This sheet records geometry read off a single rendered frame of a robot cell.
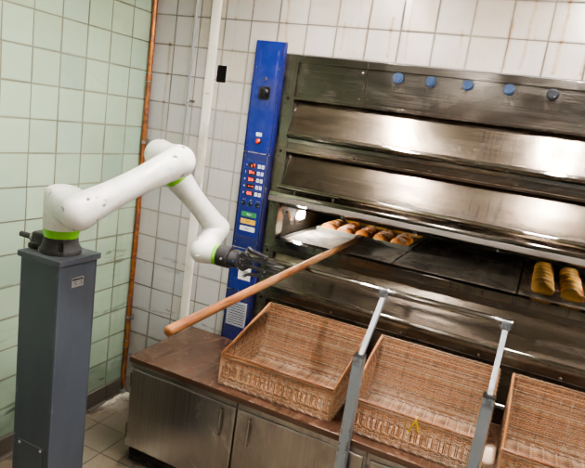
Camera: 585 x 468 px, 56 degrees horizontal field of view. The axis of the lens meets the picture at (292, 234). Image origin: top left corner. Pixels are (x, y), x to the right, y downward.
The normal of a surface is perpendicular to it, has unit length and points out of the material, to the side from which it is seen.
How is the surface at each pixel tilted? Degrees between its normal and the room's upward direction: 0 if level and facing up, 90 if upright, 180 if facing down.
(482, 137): 70
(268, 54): 90
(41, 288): 90
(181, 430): 90
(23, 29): 90
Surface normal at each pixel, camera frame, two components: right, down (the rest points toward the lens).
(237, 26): -0.42, 0.13
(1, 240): 0.90, 0.21
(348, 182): -0.35, -0.20
